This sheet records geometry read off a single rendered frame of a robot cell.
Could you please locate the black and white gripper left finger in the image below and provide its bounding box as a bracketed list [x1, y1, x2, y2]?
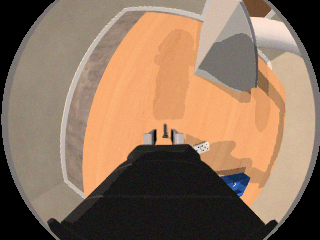
[143, 129, 157, 145]

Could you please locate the white domino tile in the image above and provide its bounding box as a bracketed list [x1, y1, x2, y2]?
[192, 141, 210, 154]

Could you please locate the blue three-compartment bin rack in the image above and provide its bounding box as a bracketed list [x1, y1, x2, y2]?
[220, 173, 250, 197]

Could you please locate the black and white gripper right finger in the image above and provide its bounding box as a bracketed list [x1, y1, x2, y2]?
[171, 129, 184, 144]

